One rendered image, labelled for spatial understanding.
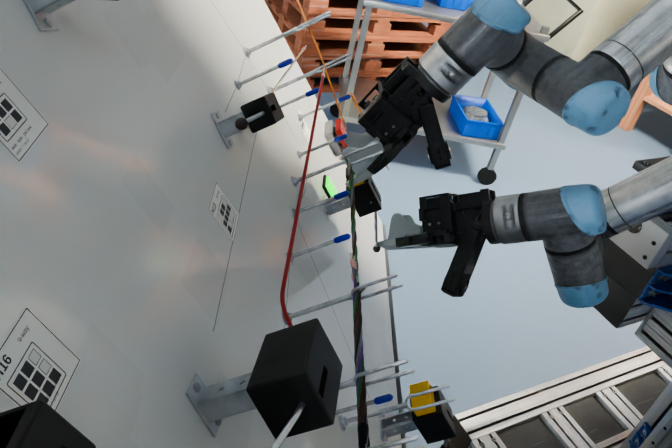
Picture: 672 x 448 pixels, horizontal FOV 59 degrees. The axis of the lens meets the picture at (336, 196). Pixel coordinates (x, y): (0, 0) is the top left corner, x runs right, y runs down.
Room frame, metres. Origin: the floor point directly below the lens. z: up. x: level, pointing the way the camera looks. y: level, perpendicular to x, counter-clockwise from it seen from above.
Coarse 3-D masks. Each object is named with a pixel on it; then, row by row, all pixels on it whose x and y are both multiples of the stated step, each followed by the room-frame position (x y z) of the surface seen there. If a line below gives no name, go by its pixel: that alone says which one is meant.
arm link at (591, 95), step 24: (624, 24) 0.86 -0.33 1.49; (648, 24) 0.83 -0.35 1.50; (600, 48) 0.83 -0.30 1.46; (624, 48) 0.81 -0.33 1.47; (648, 48) 0.81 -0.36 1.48; (552, 72) 0.81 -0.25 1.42; (576, 72) 0.80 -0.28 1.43; (600, 72) 0.79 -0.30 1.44; (624, 72) 0.79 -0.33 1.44; (648, 72) 0.81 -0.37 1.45; (552, 96) 0.79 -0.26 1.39; (576, 96) 0.76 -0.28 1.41; (600, 96) 0.75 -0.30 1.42; (624, 96) 0.76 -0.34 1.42; (576, 120) 0.76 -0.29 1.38; (600, 120) 0.74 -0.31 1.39
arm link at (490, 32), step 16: (480, 0) 0.84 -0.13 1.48; (496, 0) 0.83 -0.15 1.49; (512, 0) 0.82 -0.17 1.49; (464, 16) 0.84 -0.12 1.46; (480, 16) 0.82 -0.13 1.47; (496, 16) 0.82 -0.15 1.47; (512, 16) 0.82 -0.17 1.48; (528, 16) 0.83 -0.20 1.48; (448, 32) 0.84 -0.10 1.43; (464, 32) 0.82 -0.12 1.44; (480, 32) 0.81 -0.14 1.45; (496, 32) 0.81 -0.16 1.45; (512, 32) 0.82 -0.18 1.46; (448, 48) 0.82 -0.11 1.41; (464, 48) 0.81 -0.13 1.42; (480, 48) 0.81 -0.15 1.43; (496, 48) 0.82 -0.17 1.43; (512, 48) 0.84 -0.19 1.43; (464, 64) 0.81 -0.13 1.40; (480, 64) 0.82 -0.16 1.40; (496, 64) 0.84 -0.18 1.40
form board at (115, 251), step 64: (0, 0) 0.40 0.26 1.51; (128, 0) 0.58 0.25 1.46; (192, 0) 0.75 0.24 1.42; (256, 0) 1.06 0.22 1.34; (0, 64) 0.35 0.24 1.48; (64, 64) 0.42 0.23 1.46; (128, 64) 0.51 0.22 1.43; (192, 64) 0.64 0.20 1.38; (256, 64) 0.87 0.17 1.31; (64, 128) 0.36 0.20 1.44; (128, 128) 0.44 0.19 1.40; (192, 128) 0.55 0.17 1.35; (320, 128) 1.04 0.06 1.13; (0, 192) 0.27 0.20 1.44; (64, 192) 0.32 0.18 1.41; (128, 192) 0.38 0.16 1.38; (192, 192) 0.47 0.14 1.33; (256, 192) 0.60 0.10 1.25; (320, 192) 0.84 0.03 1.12; (0, 256) 0.24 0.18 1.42; (64, 256) 0.28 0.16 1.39; (128, 256) 0.33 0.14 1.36; (192, 256) 0.40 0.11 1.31; (256, 256) 0.51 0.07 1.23; (320, 256) 0.68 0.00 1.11; (384, 256) 1.02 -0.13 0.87; (0, 320) 0.21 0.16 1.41; (64, 320) 0.24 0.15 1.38; (128, 320) 0.29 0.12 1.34; (192, 320) 0.35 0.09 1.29; (256, 320) 0.43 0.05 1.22; (320, 320) 0.56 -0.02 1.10; (384, 320) 0.80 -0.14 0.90; (128, 384) 0.25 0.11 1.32; (384, 384) 0.64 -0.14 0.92
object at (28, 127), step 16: (0, 80) 0.34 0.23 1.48; (0, 96) 0.33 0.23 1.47; (16, 96) 0.34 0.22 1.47; (0, 112) 0.32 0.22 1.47; (16, 112) 0.33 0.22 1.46; (32, 112) 0.35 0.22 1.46; (0, 128) 0.31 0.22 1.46; (16, 128) 0.32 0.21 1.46; (32, 128) 0.33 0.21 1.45; (16, 144) 0.31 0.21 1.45; (32, 144) 0.32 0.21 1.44
